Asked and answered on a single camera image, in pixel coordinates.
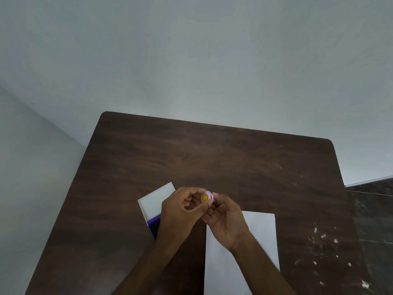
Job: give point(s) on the small purple round stamp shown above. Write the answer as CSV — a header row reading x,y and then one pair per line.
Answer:
x,y
206,197

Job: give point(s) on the person's left forearm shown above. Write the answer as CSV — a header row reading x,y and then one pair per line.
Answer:
x,y
144,270

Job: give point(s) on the person's right hand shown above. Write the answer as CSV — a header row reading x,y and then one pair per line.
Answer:
x,y
227,225

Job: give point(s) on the person's right fingers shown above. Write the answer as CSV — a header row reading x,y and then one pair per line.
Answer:
x,y
211,208

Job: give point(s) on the white ink pad box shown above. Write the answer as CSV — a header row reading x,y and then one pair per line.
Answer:
x,y
153,205

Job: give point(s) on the person's left hand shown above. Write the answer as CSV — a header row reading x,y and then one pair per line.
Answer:
x,y
176,218

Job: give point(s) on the person's right forearm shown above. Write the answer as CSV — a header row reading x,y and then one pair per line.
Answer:
x,y
261,267

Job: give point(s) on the dark wooden table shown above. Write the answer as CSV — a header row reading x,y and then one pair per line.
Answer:
x,y
196,205

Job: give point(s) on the person's left thumb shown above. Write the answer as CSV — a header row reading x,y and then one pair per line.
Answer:
x,y
199,208

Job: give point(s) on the white paper sheet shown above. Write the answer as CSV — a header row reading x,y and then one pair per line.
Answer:
x,y
242,258

